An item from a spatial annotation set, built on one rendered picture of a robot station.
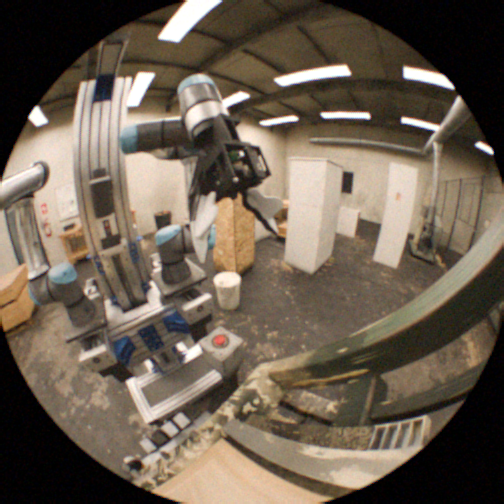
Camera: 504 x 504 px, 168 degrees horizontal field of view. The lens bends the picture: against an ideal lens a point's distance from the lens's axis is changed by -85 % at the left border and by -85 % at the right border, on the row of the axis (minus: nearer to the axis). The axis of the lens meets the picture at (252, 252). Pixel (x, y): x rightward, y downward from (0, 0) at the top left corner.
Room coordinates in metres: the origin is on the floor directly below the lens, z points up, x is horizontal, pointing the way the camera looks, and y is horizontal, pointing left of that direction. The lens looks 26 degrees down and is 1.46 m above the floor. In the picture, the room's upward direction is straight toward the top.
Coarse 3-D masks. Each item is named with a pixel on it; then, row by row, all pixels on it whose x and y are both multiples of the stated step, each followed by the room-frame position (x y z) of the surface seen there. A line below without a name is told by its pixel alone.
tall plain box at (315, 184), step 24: (312, 168) 2.32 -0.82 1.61; (336, 168) 2.53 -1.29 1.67; (312, 192) 2.30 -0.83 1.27; (336, 192) 2.60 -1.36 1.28; (288, 216) 2.56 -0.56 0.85; (312, 216) 2.28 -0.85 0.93; (336, 216) 2.74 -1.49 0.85; (288, 240) 2.53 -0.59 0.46; (312, 240) 2.25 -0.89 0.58; (288, 264) 2.53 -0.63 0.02; (312, 264) 2.20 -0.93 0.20
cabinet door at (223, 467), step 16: (224, 448) -0.01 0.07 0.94; (192, 464) -0.09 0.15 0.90; (208, 464) -0.07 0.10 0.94; (224, 464) -0.06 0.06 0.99; (240, 464) -0.05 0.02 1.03; (256, 464) -0.05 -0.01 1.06; (176, 480) -0.15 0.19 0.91; (192, 480) -0.13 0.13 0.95; (208, 480) -0.11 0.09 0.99; (224, 480) -0.09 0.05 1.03; (240, 480) -0.08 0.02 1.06; (256, 480) -0.08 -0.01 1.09; (272, 480) -0.07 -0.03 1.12; (176, 496) -0.19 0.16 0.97; (192, 496) -0.16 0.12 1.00; (208, 496) -0.14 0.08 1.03; (224, 496) -0.13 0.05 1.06; (240, 496) -0.12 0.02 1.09; (256, 496) -0.11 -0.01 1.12; (272, 496) -0.10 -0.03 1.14; (288, 496) -0.10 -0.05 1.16; (304, 496) -0.10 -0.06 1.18; (320, 496) -0.10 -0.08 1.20
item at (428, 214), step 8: (432, 184) 3.19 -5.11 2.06; (424, 200) 3.32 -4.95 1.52; (424, 208) 3.23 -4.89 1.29; (432, 208) 2.88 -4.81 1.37; (424, 216) 3.14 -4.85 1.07; (432, 216) 2.85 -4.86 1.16; (424, 224) 2.68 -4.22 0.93; (432, 224) 2.52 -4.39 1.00; (440, 224) 2.53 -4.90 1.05; (416, 232) 3.36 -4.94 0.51; (424, 232) 2.65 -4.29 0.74; (432, 232) 2.71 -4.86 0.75; (416, 240) 3.24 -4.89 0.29; (424, 240) 2.72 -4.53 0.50; (432, 240) 2.55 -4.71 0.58; (416, 248) 2.95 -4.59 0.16; (424, 248) 2.61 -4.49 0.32; (432, 248) 2.50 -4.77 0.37; (424, 256) 2.48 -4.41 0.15; (432, 256) 2.45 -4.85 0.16; (432, 264) 2.25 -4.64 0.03
